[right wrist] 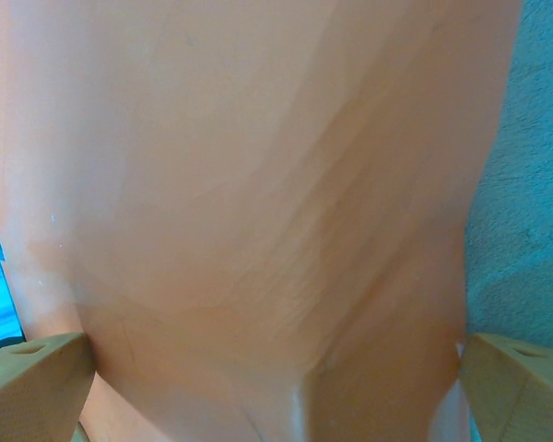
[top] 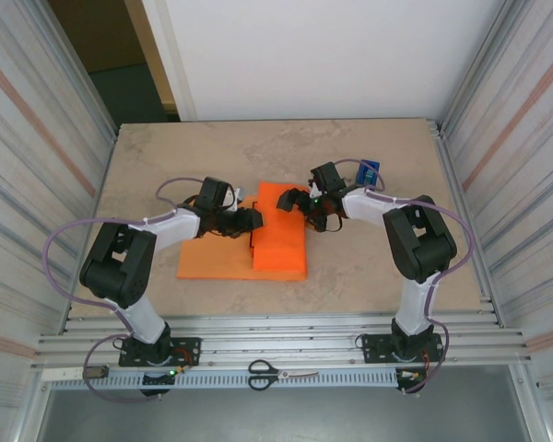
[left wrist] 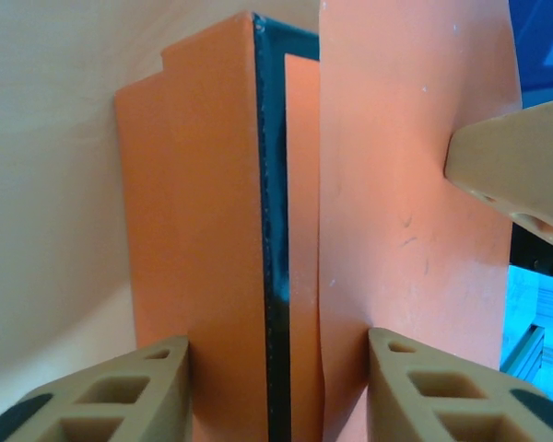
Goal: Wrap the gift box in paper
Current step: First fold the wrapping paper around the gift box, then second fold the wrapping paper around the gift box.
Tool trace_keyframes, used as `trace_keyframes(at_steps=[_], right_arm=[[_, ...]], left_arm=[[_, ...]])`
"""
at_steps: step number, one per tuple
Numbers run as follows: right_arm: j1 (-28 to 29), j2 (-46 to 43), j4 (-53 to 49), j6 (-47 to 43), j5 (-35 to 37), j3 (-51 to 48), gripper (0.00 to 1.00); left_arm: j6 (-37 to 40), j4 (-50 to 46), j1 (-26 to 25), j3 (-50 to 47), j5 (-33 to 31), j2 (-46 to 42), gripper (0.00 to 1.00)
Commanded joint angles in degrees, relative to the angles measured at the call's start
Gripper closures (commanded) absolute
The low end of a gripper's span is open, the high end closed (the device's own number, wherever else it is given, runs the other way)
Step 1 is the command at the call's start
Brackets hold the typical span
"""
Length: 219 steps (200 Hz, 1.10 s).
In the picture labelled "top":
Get orange wrapping paper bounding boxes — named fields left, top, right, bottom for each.
left=175, top=181, right=309, bottom=283

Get blue tape dispenser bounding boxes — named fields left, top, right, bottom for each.
left=355, top=158, right=382, bottom=189

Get black controller board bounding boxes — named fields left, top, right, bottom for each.
left=394, top=366, right=429, bottom=396
left=139, top=370, right=188, bottom=398

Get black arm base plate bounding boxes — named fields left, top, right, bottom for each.
left=359, top=333, right=445, bottom=367
left=118, top=336, right=202, bottom=368

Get grey slotted cable duct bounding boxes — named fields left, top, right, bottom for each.
left=41, top=366, right=400, bottom=390

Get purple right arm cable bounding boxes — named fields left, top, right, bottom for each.
left=334, top=158, right=476, bottom=396

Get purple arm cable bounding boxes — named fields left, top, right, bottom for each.
left=43, top=176, right=208, bottom=402
left=334, top=158, right=476, bottom=396

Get black handled scissors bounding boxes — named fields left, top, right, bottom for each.
left=247, top=359, right=321, bottom=391

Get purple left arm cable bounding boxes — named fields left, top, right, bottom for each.
left=43, top=176, right=208, bottom=402

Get white door frame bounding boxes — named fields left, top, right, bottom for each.
left=124, top=0, right=198, bottom=123

